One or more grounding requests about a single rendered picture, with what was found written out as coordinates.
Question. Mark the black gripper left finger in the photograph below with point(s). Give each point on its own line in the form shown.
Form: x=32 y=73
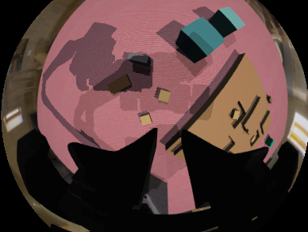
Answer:
x=130 y=165

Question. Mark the green cube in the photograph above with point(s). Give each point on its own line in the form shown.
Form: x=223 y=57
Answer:
x=269 y=141

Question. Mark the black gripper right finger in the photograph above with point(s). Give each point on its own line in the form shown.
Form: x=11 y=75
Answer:
x=211 y=169

